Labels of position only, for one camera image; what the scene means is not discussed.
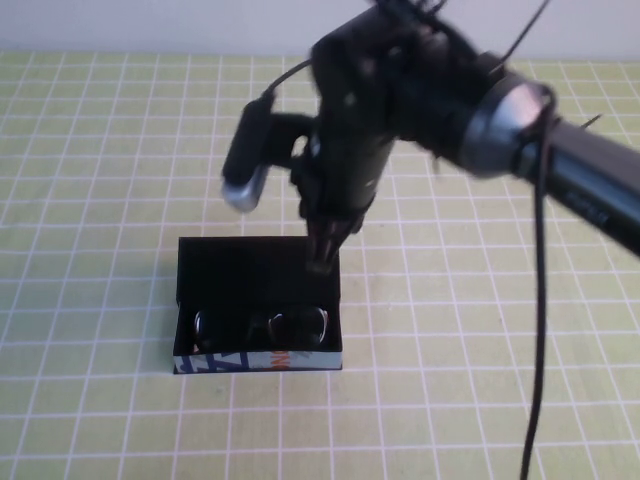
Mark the black framed glasses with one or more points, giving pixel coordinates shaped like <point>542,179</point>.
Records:
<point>295,330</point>

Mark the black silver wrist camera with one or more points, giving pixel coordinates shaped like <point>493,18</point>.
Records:
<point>245,150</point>

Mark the green checked tablecloth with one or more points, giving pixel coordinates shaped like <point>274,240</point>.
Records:
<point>100,150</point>

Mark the black glasses case printed sides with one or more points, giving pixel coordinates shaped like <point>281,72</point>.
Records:
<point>225,270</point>

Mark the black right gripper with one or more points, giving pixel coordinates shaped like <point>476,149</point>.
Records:
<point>350,165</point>

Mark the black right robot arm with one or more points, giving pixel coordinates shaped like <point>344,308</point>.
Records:
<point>500,115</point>

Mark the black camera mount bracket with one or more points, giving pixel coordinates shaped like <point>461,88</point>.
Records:
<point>292,135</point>

